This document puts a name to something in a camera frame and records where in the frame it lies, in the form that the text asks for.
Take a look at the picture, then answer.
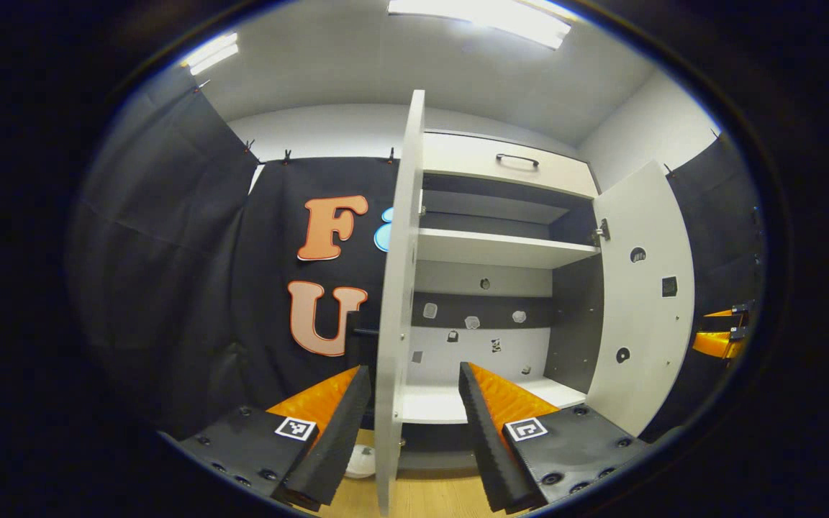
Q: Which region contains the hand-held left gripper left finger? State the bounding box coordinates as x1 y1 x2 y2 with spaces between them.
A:
159 365 372 513

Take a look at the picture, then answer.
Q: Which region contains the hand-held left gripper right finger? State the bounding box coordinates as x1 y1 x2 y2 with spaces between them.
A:
458 361 651 515

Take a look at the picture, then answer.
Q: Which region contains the beige cabinet door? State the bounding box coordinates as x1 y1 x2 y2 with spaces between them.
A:
586 160 697 437
375 90 427 517

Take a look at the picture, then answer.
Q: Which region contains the black door handle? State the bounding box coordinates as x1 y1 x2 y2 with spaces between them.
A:
346 313 381 375

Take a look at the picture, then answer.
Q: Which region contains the grey double-door shoe cabinet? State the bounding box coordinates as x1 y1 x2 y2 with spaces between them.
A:
399 129 606 472

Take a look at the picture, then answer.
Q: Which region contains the white cabinet shelf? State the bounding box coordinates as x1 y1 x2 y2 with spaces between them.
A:
417 228 600 270

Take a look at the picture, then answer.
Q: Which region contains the beige cabinet top drawer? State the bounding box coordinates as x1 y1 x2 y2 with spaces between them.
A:
422 132 599 199

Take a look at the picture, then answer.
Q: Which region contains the white round object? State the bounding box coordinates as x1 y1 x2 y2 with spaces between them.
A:
345 445 377 480

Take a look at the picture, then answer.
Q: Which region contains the black backdrop cloth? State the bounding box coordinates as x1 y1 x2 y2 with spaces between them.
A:
641 133 768 443
69 68 404 441

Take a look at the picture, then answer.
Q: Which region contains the long ceiling light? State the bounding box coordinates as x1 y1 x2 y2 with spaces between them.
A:
183 32 240 76
388 0 574 50

